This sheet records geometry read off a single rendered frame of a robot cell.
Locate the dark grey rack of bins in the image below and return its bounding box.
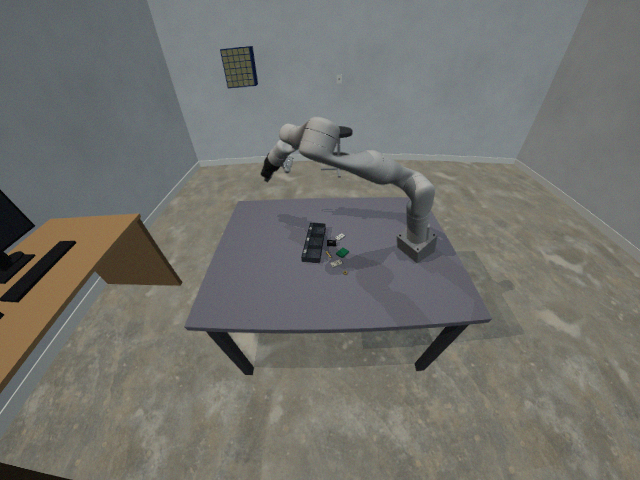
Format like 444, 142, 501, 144
301, 223, 326, 263

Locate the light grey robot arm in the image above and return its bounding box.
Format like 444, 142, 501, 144
273, 117, 435, 244

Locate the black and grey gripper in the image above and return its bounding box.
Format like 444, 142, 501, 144
261, 149, 293, 182

